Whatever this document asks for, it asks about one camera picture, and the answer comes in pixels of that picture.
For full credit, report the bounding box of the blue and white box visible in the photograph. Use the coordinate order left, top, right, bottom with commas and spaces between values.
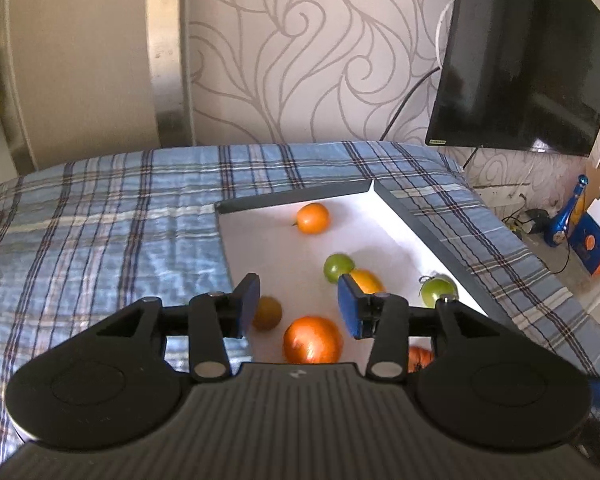
567, 195, 600, 276

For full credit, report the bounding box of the thin white cable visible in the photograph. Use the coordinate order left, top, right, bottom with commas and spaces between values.
435, 0, 456, 68

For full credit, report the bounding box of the black flat screen television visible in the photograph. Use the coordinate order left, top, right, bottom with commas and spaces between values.
425, 0, 600, 157

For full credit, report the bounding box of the black television cable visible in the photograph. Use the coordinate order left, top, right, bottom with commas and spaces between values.
380, 67, 441, 143

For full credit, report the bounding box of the large yellowish orange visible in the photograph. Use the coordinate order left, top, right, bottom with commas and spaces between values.
349, 269, 386, 295

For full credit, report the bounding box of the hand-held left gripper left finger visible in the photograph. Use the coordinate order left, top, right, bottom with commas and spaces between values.
95, 273, 262, 382

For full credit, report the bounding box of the golden brown round fruit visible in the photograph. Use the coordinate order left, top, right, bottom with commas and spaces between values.
251, 296, 283, 332

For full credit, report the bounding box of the thin black looped cable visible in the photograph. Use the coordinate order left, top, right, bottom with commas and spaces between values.
502, 207, 572, 275

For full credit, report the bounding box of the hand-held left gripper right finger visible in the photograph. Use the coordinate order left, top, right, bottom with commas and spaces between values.
336, 274, 498, 382

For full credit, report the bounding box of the dark red wrinkled apple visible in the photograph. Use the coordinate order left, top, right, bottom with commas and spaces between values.
407, 345, 436, 373

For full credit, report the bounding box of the silver wall trim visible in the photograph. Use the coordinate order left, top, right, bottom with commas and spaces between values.
147, 0, 196, 148

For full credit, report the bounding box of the blue glass bottle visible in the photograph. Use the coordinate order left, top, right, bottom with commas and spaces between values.
544, 175, 590, 247

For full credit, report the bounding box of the big deep orange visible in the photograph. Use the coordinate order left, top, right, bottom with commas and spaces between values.
283, 316, 344, 365

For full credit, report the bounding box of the blue plaid blanket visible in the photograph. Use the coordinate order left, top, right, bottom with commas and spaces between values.
0, 141, 600, 461

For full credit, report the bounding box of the smooth green lime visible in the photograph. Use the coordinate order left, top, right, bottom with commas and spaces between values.
323, 253, 357, 283

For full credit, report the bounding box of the dark grey shallow box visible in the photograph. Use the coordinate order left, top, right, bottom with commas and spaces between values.
214, 178, 493, 373

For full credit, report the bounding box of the beige door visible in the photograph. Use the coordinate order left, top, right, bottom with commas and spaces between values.
5, 0, 166, 171

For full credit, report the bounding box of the small orange with stem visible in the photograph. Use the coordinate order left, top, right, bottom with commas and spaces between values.
294, 202, 331, 236

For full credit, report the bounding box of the green fruit with stem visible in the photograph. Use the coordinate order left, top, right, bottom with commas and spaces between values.
418, 272, 458, 309

